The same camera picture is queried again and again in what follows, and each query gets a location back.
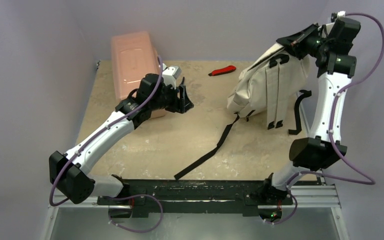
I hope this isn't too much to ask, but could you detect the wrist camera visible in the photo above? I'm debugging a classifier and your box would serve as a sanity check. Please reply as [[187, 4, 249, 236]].
[[162, 65, 182, 89], [330, 10, 346, 23]]

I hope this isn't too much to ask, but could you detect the cream canvas backpack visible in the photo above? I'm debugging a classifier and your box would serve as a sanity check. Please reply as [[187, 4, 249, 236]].
[[174, 44, 310, 180]]

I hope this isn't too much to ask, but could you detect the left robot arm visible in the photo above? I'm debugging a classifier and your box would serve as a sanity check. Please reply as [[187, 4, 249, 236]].
[[49, 73, 194, 207]]

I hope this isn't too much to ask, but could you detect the red handled utility knife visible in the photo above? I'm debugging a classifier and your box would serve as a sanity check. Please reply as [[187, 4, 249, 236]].
[[208, 65, 237, 77]]

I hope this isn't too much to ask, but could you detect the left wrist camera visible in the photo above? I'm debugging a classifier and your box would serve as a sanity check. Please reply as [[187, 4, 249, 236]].
[[162, 65, 182, 89]]

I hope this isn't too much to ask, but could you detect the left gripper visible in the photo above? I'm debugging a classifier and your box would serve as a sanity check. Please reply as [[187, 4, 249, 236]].
[[149, 81, 193, 114]]

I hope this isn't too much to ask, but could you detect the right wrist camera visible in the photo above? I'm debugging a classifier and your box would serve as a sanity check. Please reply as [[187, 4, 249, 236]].
[[330, 10, 346, 23]]

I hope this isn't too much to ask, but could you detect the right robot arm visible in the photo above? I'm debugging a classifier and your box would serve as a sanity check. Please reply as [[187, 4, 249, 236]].
[[260, 17, 361, 204]]

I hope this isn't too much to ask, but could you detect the pink plastic storage box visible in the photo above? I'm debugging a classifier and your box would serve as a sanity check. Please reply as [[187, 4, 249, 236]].
[[110, 31, 160, 102]]

